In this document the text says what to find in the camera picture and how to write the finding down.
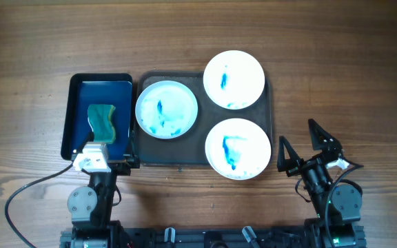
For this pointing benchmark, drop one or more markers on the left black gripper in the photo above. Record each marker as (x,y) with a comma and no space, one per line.
(130,162)

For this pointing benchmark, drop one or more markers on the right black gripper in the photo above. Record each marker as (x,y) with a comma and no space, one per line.
(315,160)

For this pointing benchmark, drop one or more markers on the green yellow sponge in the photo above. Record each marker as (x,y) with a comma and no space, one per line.
(100,121)

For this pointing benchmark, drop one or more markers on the white plate bottom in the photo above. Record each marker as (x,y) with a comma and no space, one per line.
(238,149)

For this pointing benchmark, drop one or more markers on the white plate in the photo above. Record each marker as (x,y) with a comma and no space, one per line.
(238,149)
(234,79)
(166,109)

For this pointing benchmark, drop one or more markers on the white plate top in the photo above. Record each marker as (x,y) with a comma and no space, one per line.
(234,79)

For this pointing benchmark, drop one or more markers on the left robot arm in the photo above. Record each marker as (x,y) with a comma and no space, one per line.
(91,206)

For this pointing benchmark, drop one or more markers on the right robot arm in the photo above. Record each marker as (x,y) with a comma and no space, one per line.
(337,201)

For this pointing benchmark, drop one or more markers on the small blue tray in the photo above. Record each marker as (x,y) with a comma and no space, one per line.
(87,89)

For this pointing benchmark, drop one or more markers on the large dark serving tray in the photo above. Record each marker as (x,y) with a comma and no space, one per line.
(189,148)

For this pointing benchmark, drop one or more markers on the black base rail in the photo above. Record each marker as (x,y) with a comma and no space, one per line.
(294,236)

